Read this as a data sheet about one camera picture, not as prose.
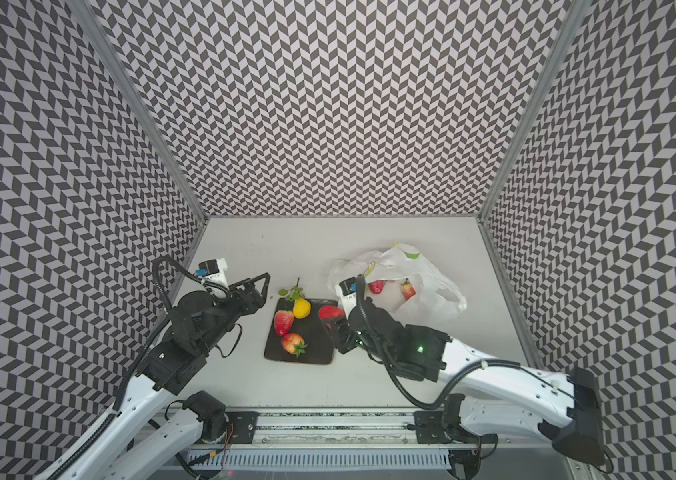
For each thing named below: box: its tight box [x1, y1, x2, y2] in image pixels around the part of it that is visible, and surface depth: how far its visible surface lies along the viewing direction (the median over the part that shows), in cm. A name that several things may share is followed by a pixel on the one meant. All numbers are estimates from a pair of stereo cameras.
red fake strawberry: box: [274, 310, 295, 337], surface depth 88 cm
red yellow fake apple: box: [401, 282, 416, 300], surface depth 95 cm
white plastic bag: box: [328, 242, 467, 326], surface depth 85 cm
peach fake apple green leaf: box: [281, 332, 308, 357], surface depth 84 cm
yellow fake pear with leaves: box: [278, 277, 311, 319], surface depth 91 cm
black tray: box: [264, 298, 339, 365], surface depth 86 cm
